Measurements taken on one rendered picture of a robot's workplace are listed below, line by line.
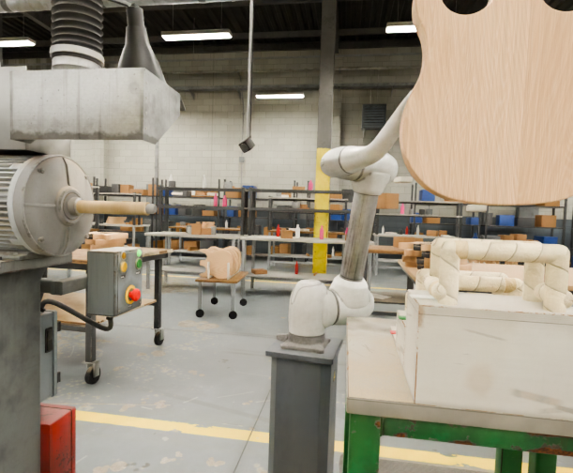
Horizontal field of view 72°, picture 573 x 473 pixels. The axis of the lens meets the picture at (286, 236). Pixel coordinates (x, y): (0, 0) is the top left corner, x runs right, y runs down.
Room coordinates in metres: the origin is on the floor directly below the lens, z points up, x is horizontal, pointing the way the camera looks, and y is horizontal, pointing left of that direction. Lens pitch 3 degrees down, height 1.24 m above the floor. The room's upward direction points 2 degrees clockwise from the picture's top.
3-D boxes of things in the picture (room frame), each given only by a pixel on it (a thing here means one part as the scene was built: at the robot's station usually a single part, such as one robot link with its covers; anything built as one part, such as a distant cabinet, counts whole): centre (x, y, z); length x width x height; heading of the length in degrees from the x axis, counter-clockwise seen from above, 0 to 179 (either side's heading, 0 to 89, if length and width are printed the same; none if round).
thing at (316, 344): (1.65, -0.08, 0.73); 0.22 x 0.18 x 0.06; 74
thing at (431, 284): (0.71, -0.28, 1.12); 0.11 x 0.03 x 0.03; 171
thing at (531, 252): (0.66, -0.37, 1.20); 0.20 x 0.03 x 0.03; 80
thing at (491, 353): (0.70, -0.37, 1.02); 0.27 x 0.15 x 0.17; 81
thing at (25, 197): (1.02, 0.74, 1.25); 0.41 x 0.27 x 0.26; 81
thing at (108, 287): (1.24, 0.62, 0.99); 0.24 x 0.21 x 0.26; 81
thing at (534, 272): (0.72, -0.46, 1.15); 0.03 x 0.03 x 0.09
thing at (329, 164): (1.55, -0.20, 1.46); 0.18 x 0.14 x 0.13; 26
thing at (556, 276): (0.64, -0.45, 1.15); 0.03 x 0.03 x 0.09
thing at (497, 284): (0.82, -0.39, 1.12); 0.20 x 0.03 x 0.03; 80
